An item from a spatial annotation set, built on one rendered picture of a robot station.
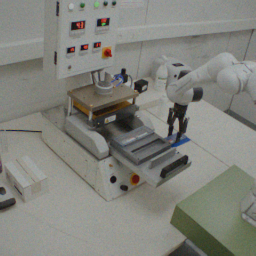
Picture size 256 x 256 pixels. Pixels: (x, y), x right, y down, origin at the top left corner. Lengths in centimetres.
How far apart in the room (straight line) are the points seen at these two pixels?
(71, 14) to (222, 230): 104
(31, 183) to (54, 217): 17
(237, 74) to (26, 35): 110
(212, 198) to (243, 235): 21
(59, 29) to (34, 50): 45
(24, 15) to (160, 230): 124
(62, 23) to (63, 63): 19
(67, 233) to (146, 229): 32
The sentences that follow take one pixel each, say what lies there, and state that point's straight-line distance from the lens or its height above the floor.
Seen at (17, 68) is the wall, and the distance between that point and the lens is 181.
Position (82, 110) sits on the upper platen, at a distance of 143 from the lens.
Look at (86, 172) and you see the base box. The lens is 144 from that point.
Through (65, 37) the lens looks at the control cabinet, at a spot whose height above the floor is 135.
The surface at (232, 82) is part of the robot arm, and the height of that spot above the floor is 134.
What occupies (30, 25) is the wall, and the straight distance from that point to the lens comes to 177.
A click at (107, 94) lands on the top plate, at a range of 141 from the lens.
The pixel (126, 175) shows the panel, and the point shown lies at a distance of 143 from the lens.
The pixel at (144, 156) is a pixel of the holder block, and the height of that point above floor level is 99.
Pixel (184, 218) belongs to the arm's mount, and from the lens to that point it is 129.
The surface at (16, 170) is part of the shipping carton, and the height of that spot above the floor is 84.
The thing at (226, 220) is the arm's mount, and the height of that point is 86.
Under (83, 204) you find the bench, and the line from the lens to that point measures 138.
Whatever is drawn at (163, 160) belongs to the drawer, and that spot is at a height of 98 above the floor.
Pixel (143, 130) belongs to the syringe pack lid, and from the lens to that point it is 140.
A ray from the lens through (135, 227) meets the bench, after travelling 132.
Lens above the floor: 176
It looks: 33 degrees down
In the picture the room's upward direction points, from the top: 9 degrees clockwise
